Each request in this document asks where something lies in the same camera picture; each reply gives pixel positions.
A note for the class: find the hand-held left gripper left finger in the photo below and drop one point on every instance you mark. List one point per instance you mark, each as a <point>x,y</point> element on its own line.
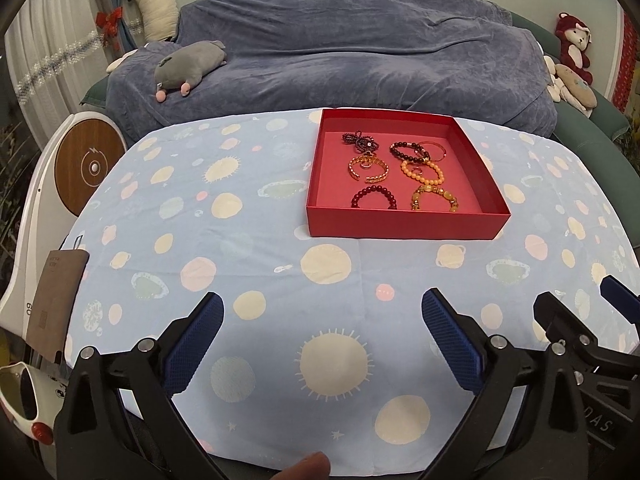
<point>195,345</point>

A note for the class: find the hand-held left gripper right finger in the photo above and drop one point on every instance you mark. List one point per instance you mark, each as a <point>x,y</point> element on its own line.
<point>450,345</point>

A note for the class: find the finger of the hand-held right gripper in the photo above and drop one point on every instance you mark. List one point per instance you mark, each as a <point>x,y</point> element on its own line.
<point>620,292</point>
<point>555,316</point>

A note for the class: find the red cardboard box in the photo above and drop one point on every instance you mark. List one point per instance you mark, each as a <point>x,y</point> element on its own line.
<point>400,222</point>

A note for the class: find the brown paper bag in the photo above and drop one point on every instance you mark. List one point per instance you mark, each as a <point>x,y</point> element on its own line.
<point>50,305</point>

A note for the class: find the white toy with sunglasses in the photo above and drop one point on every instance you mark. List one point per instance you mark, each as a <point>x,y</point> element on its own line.
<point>45,390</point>

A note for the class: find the blue planet print tablecloth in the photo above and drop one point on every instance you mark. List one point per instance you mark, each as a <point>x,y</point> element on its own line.
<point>200,185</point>

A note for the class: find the thin orange bangle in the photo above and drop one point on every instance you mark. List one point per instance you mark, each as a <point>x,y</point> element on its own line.
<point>444,152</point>

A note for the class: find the white machine with wooden disc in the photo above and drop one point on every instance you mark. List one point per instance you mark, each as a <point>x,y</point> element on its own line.
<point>90,165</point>

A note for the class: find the beige round plush cushion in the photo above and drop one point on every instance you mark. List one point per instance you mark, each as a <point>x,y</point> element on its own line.
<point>575,85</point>

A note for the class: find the small white plush toy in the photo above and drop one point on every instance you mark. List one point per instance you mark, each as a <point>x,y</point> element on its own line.
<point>550,75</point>

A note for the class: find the red plush bear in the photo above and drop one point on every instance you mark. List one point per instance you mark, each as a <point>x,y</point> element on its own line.
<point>575,45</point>

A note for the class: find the grey plush mouse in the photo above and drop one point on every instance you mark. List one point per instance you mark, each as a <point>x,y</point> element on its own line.
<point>190,62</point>

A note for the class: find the blue velvet blanket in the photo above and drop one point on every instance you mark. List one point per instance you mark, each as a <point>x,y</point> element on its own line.
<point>350,50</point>

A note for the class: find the white curtain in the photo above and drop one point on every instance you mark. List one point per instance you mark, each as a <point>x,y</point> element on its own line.
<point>50,60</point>

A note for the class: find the red ribbon bow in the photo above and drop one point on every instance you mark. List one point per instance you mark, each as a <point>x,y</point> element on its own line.
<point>107,22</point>

